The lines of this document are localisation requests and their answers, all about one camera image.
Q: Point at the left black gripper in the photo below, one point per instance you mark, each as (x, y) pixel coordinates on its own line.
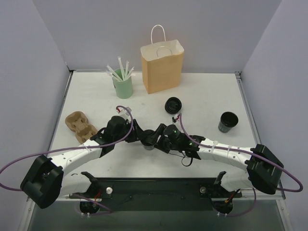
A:
(135, 131)

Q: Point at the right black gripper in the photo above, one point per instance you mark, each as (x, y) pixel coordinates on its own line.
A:
(160, 135)

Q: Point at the black cup lid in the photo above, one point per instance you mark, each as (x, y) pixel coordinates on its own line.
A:
(147, 133)

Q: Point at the black coffee cup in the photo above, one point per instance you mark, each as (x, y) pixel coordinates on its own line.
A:
(148, 147)
(228, 120)

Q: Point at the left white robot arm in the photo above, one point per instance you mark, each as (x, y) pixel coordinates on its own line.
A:
(43, 182)

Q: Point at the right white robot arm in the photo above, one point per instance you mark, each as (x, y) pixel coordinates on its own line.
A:
(260, 168)

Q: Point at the stack of black lids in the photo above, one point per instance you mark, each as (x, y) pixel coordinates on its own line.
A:
(173, 105)

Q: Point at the green straw holder cup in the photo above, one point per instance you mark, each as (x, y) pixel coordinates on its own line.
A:
(123, 89)

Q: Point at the brown cardboard cup carrier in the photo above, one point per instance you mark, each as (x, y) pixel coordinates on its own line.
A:
(78, 123)

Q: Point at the brown paper bag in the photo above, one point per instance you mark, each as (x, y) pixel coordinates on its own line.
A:
(161, 64)

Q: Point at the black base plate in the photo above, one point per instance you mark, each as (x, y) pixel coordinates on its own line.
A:
(153, 194)

